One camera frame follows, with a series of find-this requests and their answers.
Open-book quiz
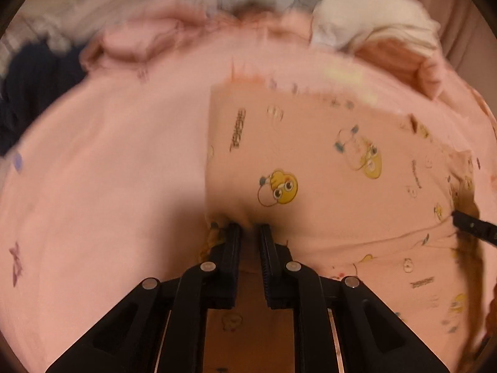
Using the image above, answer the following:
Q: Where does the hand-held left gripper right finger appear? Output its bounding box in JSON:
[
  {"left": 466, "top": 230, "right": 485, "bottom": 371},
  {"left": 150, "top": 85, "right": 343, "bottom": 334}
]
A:
[{"left": 258, "top": 223, "right": 451, "bottom": 373}]

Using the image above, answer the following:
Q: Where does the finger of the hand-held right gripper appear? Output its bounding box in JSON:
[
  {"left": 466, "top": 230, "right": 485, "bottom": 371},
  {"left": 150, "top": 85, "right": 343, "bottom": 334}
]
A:
[{"left": 452, "top": 210, "right": 497, "bottom": 246}]

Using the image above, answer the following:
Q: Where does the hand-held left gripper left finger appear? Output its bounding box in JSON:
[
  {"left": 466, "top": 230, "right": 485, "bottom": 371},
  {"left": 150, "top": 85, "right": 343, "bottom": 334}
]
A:
[{"left": 46, "top": 223, "right": 242, "bottom": 373}]

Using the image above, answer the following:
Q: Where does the pink cartoon print garment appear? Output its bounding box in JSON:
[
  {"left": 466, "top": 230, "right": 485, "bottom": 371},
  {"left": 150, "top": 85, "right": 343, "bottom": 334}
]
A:
[{"left": 198, "top": 81, "right": 487, "bottom": 373}]

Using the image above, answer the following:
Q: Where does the pink floral bed sheet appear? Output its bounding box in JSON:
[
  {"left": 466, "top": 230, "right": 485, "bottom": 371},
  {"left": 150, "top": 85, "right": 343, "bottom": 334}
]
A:
[{"left": 0, "top": 19, "right": 497, "bottom": 373}]

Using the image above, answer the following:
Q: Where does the folded pink cloth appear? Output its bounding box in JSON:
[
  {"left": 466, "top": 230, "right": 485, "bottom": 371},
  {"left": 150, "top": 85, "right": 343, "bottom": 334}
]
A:
[
  {"left": 355, "top": 39, "right": 445, "bottom": 99},
  {"left": 80, "top": 0, "right": 212, "bottom": 71}
]

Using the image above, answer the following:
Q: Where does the white cloth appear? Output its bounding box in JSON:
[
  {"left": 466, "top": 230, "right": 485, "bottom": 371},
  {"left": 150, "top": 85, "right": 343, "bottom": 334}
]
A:
[{"left": 311, "top": 0, "right": 441, "bottom": 52}]

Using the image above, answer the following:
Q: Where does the navy cloth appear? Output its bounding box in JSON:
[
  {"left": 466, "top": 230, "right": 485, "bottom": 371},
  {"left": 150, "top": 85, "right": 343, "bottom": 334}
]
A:
[{"left": 0, "top": 42, "right": 91, "bottom": 158}]

